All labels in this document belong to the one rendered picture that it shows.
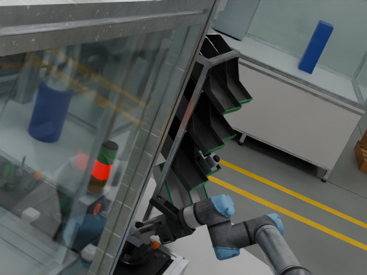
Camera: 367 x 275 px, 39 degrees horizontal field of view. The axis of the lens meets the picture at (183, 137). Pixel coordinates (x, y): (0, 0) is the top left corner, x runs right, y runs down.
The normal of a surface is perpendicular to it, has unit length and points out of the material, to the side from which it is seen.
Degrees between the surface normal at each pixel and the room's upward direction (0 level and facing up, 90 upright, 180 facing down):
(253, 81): 90
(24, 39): 90
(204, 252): 0
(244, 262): 0
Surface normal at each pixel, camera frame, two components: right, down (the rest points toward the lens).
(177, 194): 0.80, -0.26
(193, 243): 0.35, -0.85
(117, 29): 0.86, 0.45
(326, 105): -0.22, 0.32
